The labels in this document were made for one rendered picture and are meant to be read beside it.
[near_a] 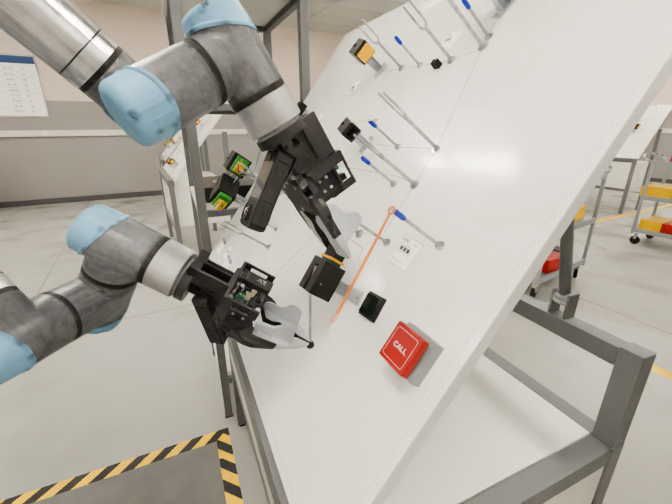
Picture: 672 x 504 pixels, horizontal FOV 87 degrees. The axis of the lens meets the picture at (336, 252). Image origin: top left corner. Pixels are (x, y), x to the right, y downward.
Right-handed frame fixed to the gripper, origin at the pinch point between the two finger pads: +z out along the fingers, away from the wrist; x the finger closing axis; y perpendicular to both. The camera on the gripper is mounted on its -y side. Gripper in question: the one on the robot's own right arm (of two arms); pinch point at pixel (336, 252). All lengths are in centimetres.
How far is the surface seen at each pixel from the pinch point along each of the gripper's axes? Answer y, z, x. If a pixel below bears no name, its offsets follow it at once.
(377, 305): -1.2, 7.2, -7.8
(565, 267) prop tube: 34.3, 28.1, -11.3
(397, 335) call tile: -3.8, 5.7, -16.6
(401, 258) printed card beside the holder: 6.5, 4.7, -6.4
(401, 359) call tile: -5.7, 6.6, -18.9
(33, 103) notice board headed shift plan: -91, -186, 750
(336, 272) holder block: -2.3, 1.7, -2.2
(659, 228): 388, 312, 131
